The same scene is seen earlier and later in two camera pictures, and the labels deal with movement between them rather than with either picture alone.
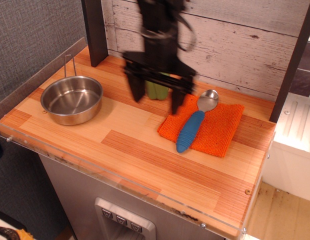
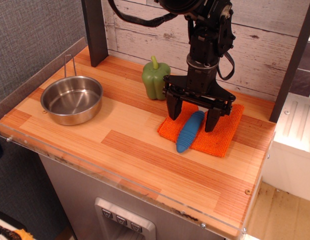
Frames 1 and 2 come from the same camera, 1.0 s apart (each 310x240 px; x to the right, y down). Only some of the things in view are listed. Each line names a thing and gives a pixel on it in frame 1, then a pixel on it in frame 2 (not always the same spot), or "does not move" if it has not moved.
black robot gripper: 160,61 -> 200,85
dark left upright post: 96,32 does not move
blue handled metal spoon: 206,99 does not move
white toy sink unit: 290,161 does not move
